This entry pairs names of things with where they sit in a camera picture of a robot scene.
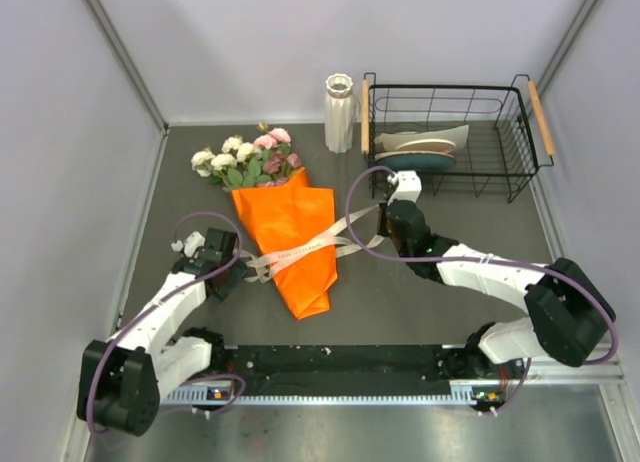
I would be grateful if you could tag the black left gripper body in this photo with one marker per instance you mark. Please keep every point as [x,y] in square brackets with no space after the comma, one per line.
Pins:
[233,275]

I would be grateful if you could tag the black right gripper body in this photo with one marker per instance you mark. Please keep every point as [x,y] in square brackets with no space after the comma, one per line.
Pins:
[384,228]

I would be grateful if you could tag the white printed ribbon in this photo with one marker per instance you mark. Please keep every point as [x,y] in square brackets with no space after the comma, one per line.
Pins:
[268,266]

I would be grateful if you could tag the orange wrapping paper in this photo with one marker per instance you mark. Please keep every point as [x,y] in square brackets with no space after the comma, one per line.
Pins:
[285,217]

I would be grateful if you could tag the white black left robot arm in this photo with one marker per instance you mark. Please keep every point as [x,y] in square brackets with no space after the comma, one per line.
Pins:
[124,380]

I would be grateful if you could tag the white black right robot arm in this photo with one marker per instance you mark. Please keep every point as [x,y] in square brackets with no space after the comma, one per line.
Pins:
[565,315]

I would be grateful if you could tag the white ribbed ceramic vase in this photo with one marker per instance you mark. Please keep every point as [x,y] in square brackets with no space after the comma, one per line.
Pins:
[341,105]

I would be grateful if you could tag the teal round plate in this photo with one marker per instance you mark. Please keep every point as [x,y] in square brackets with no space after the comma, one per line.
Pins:
[425,162]

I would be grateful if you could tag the beige round plate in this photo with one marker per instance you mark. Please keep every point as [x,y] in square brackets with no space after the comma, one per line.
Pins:
[440,146]

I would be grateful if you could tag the artificial flower bunch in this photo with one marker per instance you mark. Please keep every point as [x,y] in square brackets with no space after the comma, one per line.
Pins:
[267,161]

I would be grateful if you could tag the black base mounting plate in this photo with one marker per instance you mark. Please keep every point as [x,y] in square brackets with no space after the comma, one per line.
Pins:
[433,362]

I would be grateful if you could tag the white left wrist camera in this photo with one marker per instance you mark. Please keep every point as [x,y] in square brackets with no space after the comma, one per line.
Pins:
[190,245]

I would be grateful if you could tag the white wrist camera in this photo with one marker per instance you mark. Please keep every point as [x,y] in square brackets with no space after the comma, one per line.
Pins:
[404,186]
[190,245]

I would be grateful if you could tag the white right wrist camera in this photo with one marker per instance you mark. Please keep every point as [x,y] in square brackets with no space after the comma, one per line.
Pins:
[404,186]

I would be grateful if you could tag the black wire dish basket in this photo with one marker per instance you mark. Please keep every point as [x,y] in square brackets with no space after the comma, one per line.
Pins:
[509,139]

